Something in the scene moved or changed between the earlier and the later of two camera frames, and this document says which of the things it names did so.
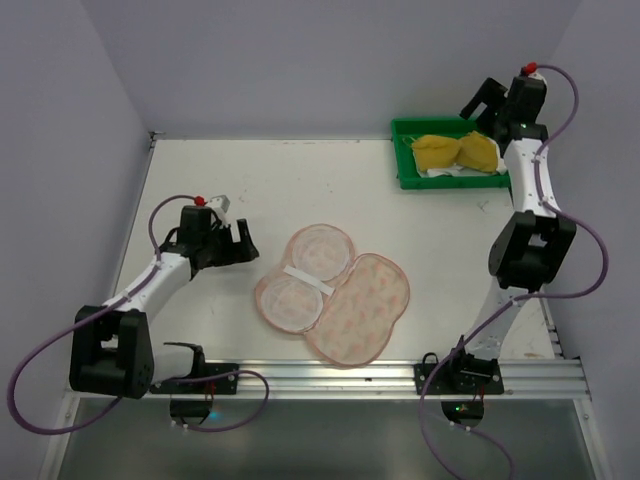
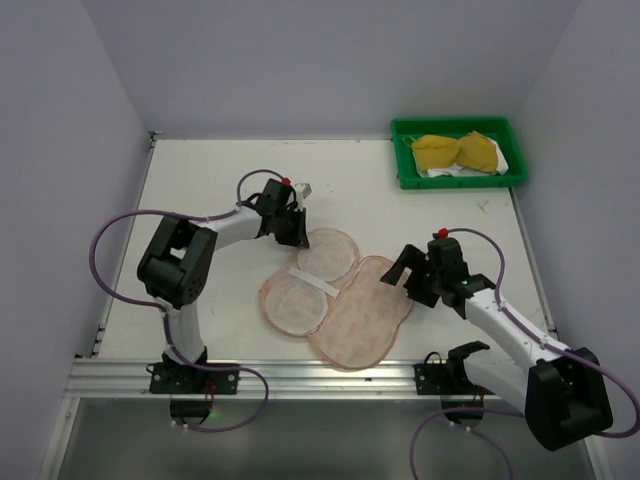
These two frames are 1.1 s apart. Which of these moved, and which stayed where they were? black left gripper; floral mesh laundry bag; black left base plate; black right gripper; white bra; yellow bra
Moved: black right gripper; black left gripper
Stayed: floral mesh laundry bag; white bra; yellow bra; black left base plate
